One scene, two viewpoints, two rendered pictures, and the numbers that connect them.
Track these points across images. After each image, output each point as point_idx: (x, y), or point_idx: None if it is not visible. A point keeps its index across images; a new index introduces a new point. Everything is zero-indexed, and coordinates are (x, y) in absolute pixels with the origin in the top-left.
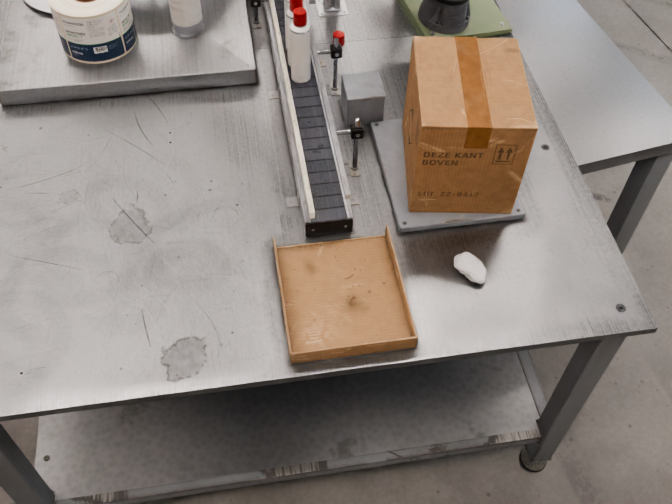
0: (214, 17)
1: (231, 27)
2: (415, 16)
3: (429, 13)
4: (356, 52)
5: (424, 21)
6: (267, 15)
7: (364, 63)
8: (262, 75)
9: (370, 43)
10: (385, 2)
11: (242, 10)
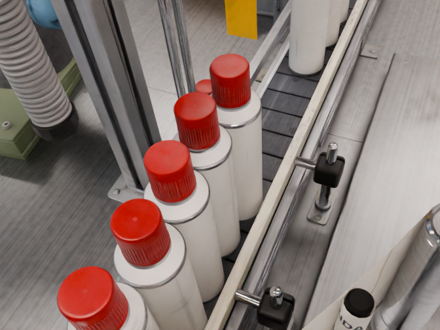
0: (437, 193)
1: (406, 150)
2: (65, 71)
3: (59, 33)
4: (197, 75)
5: (69, 50)
6: (310, 156)
7: (203, 55)
8: (372, 87)
9: (163, 82)
10: (53, 151)
11: (361, 188)
